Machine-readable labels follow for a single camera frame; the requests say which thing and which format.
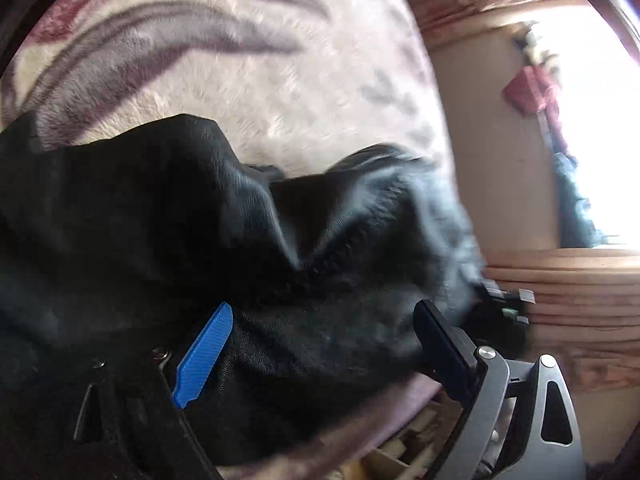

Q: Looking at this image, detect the floral plush bed blanket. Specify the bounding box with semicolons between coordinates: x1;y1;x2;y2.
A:
1;0;459;479

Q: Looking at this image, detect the black leather jacket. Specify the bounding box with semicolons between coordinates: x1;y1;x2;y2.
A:
1;114;484;479

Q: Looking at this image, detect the red hanging cloth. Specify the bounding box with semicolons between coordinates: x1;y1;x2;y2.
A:
502;65;568;155

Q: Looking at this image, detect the teal hanging garment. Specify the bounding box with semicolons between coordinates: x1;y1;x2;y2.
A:
553;153;603;248

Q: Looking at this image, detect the wooden storage shelf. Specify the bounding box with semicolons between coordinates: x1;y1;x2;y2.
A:
328;391;462;479

